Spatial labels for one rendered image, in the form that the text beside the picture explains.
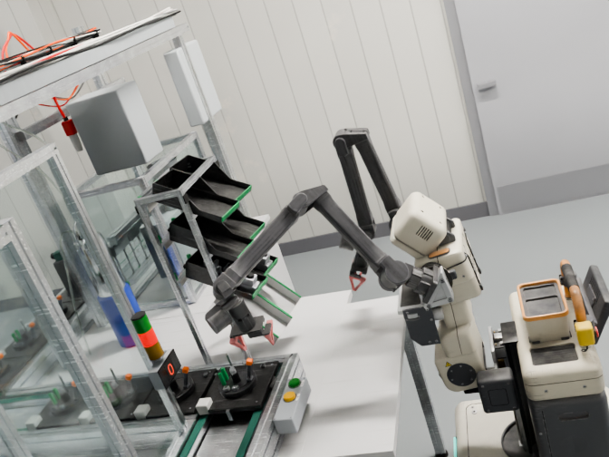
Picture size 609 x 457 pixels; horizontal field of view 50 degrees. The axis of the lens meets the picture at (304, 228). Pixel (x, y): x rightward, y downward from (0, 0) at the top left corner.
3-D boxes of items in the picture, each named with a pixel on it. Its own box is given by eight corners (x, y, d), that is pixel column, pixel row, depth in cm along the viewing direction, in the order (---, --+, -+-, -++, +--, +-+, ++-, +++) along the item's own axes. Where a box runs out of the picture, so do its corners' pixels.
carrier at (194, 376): (218, 372, 248) (207, 345, 244) (195, 416, 228) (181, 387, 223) (163, 378, 256) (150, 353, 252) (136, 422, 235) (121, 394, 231)
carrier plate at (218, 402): (280, 364, 240) (278, 360, 239) (262, 410, 219) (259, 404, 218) (221, 372, 248) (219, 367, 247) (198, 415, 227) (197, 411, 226)
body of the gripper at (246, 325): (263, 333, 204) (254, 316, 200) (233, 340, 207) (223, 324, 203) (265, 318, 209) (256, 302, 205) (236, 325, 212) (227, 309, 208)
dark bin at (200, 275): (267, 281, 250) (268, 266, 247) (252, 300, 240) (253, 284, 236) (202, 259, 258) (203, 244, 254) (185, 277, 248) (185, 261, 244)
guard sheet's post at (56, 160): (188, 424, 222) (58, 152, 185) (184, 431, 220) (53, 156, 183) (180, 425, 223) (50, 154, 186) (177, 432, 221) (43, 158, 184)
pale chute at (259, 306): (288, 324, 257) (293, 316, 255) (274, 345, 247) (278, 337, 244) (229, 284, 259) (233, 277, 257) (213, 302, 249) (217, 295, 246)
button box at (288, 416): (312, 390, 229) (306, 375, 227) (297, 432, 211) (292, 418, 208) (293, 392, 231) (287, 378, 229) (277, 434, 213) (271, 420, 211)
